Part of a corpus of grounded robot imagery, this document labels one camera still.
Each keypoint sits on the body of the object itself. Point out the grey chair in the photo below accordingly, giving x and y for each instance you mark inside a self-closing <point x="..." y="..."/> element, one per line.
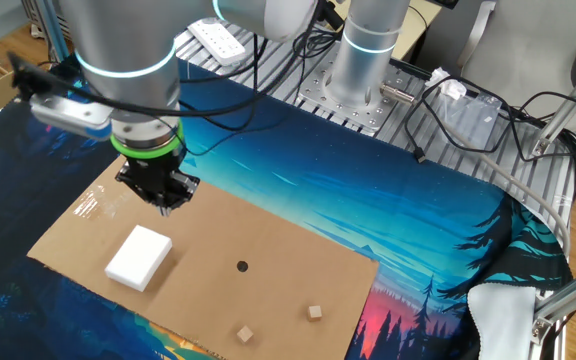
<point x="528" y="45"/>

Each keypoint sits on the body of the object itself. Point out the white rectangular sponge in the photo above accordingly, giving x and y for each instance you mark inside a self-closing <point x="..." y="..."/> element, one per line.
<point x="138" y="257"/>

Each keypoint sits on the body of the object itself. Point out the aluminium frame post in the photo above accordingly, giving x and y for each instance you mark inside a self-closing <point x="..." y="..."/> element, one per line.
<point x="568" y="102"/>
<point x="568" y="300"/>

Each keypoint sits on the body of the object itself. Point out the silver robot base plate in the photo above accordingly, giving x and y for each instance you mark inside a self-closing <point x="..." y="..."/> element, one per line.
<point x="363" y="115"/>

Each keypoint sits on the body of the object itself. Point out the clear plastic bag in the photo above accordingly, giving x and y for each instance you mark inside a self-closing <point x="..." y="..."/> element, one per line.
<point x="468" y="120"/>

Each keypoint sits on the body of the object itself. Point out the brown cardboard sheet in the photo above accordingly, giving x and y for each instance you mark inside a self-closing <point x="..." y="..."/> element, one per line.
<point x="268" y="300"/>

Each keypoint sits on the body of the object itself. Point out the white power strip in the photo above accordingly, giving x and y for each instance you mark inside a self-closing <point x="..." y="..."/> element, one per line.
<point x="216" y="41"/>

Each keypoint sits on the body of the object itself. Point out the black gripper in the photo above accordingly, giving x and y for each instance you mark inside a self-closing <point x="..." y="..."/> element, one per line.
<point x="155" y="175"/>

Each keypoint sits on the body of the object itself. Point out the printed landscape cloth mat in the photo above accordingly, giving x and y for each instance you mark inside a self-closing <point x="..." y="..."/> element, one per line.
<point x="343" y="165"/>

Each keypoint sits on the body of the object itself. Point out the small wooden cube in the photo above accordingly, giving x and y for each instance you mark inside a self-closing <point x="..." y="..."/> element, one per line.
<point x="244" y="334"/>
<point x="314" y="313"/>

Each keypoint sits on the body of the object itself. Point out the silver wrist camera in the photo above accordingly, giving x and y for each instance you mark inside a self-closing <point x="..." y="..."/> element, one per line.
<point x="68" y="116"/>

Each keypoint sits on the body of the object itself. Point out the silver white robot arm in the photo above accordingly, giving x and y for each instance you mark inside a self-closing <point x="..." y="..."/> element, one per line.
<point x="128" y="40"/>

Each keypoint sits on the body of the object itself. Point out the crumpled white paper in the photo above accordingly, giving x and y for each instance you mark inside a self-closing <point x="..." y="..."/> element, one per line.
<point x="450" y="89"/>

